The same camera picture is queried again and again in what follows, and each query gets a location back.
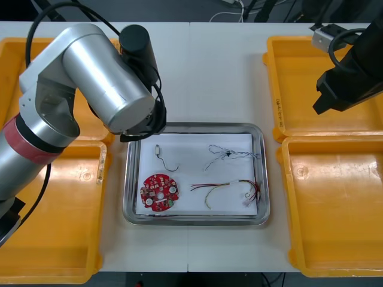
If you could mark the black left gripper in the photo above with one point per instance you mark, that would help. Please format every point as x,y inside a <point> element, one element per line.
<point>160,118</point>

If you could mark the yellow-orange plastic bin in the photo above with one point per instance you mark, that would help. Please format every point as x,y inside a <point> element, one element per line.
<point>293,89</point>
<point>66,209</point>
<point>335,215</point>
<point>12,59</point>

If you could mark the white paper sheet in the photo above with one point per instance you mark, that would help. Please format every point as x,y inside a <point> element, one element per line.
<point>185,161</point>

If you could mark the silver and black left arm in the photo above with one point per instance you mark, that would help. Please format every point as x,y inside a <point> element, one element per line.
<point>98,74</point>

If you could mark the round red circuit board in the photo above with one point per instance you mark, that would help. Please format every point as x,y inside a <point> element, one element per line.
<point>155,186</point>

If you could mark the silver and black right arm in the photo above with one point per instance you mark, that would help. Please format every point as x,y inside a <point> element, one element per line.
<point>371,59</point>

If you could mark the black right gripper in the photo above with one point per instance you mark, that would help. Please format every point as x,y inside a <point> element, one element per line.
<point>338,89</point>

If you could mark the steel tray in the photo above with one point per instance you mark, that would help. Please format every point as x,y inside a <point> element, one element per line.
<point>263,179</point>

